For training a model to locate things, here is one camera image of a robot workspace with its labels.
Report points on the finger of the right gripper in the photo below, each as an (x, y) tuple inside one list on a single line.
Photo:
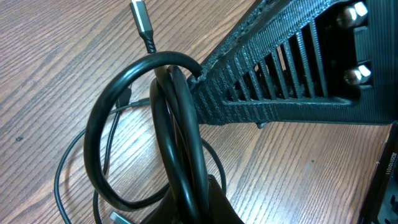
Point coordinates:
[(321, 61)]

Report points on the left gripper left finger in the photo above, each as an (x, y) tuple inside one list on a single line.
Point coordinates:
[(169, 209)]

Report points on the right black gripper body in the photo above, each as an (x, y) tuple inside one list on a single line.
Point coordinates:
[(380, 205)]

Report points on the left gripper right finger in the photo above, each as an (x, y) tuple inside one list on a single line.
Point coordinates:
[(221, 211)]

